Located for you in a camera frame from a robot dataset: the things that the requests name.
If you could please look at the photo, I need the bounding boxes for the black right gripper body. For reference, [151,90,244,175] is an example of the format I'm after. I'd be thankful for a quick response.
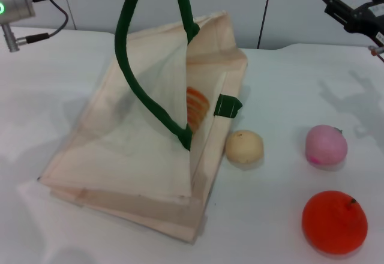
[343,0,384,47]

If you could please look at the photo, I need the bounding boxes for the cream canvas handbag green handles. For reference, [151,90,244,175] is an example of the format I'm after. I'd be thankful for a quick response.
[37,0,250,245]

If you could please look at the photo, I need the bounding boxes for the orange fruit toy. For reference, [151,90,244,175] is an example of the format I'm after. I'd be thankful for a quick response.
[301,190,369,253]

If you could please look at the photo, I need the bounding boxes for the thin dark vertical rod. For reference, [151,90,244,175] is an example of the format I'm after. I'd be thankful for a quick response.
[256,0,275,50]

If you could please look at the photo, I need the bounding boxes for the striped orange bread loaf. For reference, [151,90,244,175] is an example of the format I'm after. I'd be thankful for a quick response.
[185,86,211,133]

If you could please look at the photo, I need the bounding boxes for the pink peach toy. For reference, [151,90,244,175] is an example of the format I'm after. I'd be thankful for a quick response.
[305,124,349,166]

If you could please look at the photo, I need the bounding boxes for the round cream bun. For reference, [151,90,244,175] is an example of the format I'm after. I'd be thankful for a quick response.
[225,129,265,165]

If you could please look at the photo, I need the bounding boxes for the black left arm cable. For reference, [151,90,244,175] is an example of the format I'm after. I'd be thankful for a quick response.
[26,0,69,44]

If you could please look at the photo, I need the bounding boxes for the white tablecloth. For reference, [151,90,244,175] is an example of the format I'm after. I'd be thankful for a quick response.
[0,25,384,264]

